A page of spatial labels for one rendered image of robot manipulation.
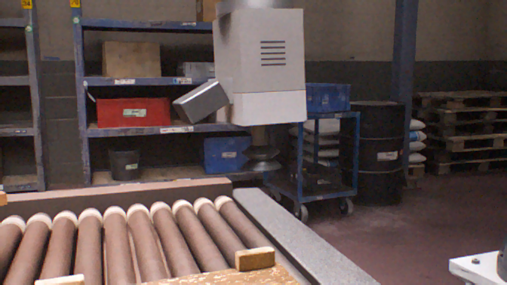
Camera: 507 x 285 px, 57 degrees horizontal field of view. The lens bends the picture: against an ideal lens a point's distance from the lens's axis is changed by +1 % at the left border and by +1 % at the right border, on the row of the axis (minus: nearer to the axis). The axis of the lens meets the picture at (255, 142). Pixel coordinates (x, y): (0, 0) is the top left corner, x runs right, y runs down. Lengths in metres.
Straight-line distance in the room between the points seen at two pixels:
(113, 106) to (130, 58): 0.47
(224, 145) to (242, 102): 4.22
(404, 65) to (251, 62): 4.34
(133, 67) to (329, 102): 1.86
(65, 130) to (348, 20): 3.36
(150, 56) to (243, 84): 4.10
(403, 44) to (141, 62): 2.45
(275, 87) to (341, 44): 5.30
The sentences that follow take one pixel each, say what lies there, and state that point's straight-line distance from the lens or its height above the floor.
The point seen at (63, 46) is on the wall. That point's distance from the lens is 5.06.
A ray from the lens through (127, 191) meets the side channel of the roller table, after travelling 1.11.
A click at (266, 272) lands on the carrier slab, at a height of 0.94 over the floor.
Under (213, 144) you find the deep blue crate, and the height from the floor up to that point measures 0.44.
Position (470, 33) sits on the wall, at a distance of 6.79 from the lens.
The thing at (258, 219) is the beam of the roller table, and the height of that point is 0.91.
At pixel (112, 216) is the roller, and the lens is 1.04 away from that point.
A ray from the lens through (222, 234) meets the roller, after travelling 0.90.
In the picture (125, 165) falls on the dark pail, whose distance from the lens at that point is 4.53.
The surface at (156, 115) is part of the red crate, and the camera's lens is 4.44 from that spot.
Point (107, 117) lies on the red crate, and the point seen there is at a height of 0.75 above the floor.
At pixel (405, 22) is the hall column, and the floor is 1.60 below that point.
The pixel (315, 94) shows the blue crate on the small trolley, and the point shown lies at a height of 1.00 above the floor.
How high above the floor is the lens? 1.24
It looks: 10 degrees down
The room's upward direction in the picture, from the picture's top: straight up
